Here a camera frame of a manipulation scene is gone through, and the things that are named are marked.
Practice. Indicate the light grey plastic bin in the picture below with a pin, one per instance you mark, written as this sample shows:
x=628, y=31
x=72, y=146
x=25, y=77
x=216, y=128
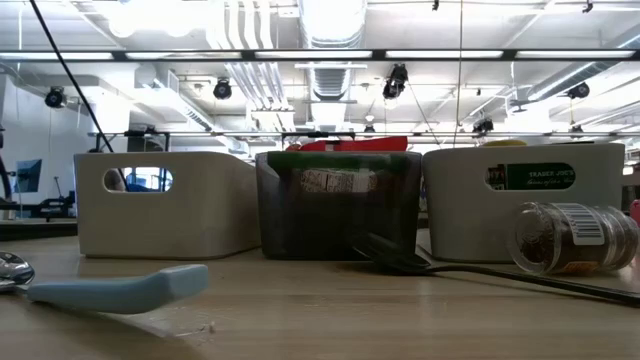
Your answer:
x=200, y=225
x=460, y=225

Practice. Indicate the red and white packet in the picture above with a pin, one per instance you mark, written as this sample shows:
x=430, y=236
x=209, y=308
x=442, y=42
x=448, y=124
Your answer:
x=360, y=145

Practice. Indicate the small glass spice jar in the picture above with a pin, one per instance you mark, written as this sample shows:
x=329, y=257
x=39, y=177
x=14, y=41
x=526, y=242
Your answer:
x=560, y=240

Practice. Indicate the silver ventilation duct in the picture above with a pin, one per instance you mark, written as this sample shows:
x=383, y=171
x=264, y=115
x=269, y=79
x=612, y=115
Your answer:
x=330, y=80

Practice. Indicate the blue computer monitor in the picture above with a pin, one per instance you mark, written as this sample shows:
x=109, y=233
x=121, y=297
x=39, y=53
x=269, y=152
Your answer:
x=29, y=175

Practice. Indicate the dark grey plastic bin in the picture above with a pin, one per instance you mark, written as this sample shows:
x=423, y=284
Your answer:
x=310, y=225

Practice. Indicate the black linear light bar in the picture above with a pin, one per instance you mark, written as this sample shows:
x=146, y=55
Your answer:
x=378, y=54

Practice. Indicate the red box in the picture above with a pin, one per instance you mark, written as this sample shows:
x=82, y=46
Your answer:
x=636, y=212

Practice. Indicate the black aluminium table frame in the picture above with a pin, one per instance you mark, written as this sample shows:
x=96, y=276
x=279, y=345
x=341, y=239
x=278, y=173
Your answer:
x=40, y=229

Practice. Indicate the black spoon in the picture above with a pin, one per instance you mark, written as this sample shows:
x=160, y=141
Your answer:
x=395, y=260

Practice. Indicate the yellow-lidded spice jar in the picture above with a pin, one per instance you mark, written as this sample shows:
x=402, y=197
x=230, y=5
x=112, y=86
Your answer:
x=535, y=176

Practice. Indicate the black horizontal rail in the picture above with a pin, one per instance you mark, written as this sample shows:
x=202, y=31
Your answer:
x=320, y=134

